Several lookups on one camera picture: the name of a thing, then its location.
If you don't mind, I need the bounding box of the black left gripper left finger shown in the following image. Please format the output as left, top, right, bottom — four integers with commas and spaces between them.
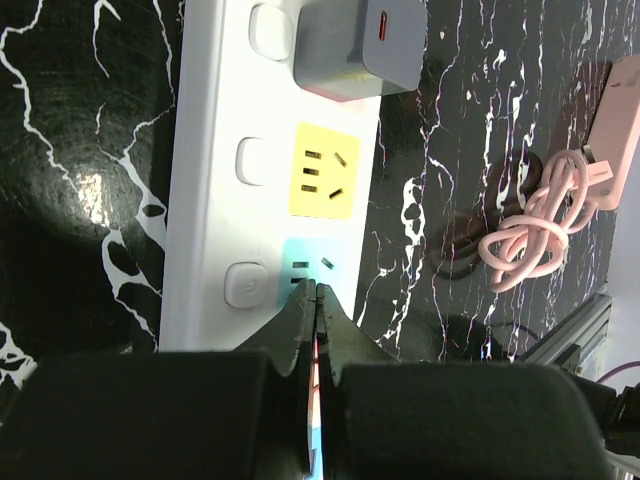
1, 280, 316, 479

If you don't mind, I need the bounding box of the pink power strip cable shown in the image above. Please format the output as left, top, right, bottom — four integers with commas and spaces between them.
477, 149, 614, 294

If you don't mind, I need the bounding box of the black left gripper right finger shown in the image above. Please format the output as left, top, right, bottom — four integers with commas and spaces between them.
316, 284, 611, 479

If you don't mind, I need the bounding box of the aluminium rail front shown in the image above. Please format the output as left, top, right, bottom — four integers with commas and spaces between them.
517, 294, 613, 375

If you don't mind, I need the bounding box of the white power strip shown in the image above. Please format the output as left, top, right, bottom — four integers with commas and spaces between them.
159, 1, 380, 351

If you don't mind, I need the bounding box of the dark navy plug on strip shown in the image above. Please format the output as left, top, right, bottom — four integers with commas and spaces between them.
293, 0, 428, 102

